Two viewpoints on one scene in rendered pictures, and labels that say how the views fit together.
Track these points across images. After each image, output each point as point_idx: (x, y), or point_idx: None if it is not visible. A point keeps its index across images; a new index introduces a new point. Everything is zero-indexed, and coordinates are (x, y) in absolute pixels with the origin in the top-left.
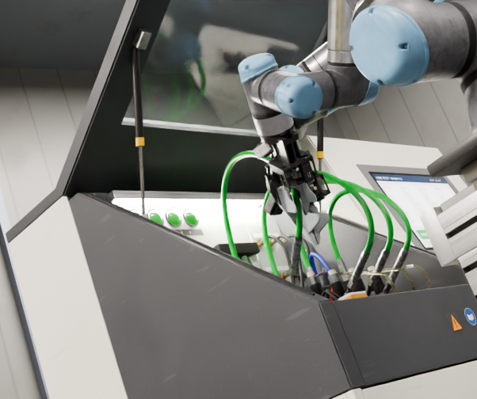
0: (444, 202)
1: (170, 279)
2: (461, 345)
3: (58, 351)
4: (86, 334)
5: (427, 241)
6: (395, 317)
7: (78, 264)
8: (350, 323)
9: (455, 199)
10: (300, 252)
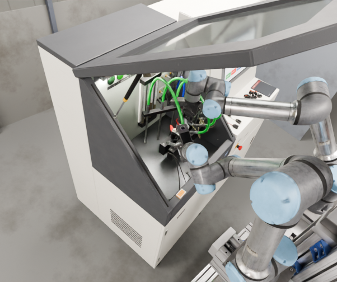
0: (221, 250)
1: (119, 152)
2: None
3: (61, 107)
4: (76, 119)
5: (226, 79)
6: (190, 192)
7: (78, 100)
8: (174, 209)
9: (225, 254)
10: (176, 93)
